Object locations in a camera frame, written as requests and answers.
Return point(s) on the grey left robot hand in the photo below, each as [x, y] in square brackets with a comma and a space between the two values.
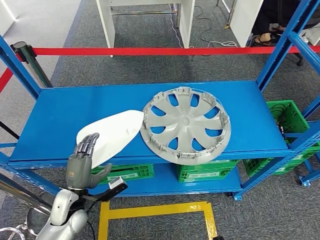
[78, 172]

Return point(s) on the white plastic body part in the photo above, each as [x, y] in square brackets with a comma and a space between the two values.
[112, 136]

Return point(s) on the blue metal shelf rack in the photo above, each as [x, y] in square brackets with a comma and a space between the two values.
[75, 109]

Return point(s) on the yellow floor tape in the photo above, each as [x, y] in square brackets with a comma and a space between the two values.
[149, 209]

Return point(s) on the short red barrier belt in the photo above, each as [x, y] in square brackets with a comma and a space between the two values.
[4, 79]

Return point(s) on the grey wheel hubcap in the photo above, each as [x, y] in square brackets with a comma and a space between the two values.
[185, 121]

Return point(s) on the long red barrier belt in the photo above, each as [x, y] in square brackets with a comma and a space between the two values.
[149, 51]

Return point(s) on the white table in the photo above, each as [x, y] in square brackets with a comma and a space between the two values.
[185, 23]

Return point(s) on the white desk panel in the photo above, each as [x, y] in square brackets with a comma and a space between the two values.
[244, 20]

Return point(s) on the open green plastic crate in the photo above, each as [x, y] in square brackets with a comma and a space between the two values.
[292, 116]

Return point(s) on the person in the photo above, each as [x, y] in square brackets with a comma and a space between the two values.
[265, 20]

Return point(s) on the black office chair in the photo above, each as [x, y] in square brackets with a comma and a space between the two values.
[299, 60]

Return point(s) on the dark barrier stanchion post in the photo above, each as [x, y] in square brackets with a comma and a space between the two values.
[32, 66]

